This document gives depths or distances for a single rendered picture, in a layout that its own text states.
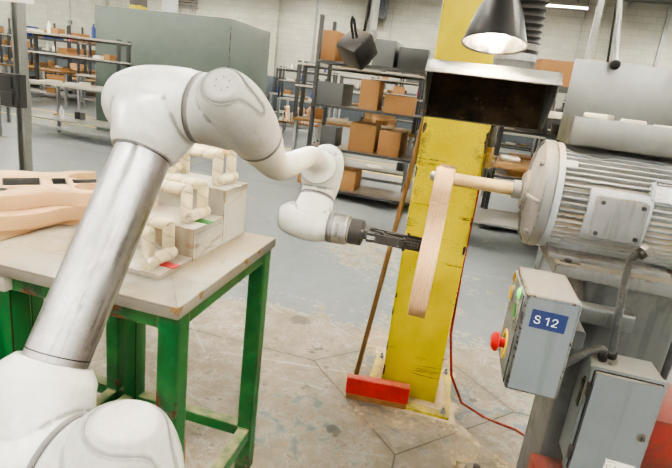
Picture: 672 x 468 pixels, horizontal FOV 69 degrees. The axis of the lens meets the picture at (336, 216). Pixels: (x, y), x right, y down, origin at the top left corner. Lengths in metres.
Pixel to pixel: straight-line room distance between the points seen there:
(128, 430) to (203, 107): 0.50
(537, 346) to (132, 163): 0.80
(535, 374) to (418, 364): 1.45
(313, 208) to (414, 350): 1.23
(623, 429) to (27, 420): 1.13
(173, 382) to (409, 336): 1.38
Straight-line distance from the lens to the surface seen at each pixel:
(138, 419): 0.77
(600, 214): 1.16
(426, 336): 2.37
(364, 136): 6.12
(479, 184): 1.24
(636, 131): 1.21
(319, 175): 1.35
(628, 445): 1.32
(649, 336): 1.32
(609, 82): 1.35
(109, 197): 0.90
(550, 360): 1.02
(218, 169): 1.50
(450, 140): 2.12
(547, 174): 1.15
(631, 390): 1.25
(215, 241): 1.48
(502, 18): 1.11
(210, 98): 0.84
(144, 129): 0.91
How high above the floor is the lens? 1.45
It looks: 15 degrees down
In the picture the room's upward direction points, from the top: 7 degrees clockwise
